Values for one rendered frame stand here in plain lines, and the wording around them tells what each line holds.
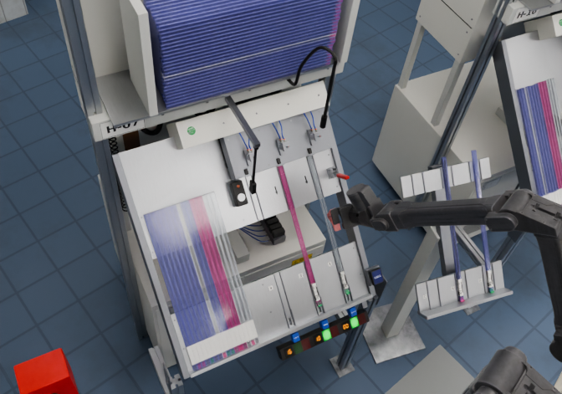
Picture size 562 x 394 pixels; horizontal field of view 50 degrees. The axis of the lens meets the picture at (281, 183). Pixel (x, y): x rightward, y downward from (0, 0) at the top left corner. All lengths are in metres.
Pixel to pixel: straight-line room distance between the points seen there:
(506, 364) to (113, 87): 1.20
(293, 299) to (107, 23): 1.02
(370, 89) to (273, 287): 2.17
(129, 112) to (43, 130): 2.00
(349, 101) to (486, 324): 1.56
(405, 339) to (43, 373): 1.61
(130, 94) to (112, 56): 0.12
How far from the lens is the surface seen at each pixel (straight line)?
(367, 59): 4.12
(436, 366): 2.22
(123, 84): 1.74
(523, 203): 1.43
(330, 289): 2.06
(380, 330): 2.89
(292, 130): 1.89
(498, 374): 1.08
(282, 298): 2.00
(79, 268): 3.03
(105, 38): 1.70
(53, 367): 1.97
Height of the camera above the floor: 2.55
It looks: 51 degrees down
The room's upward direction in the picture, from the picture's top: 8 degrees clockwise
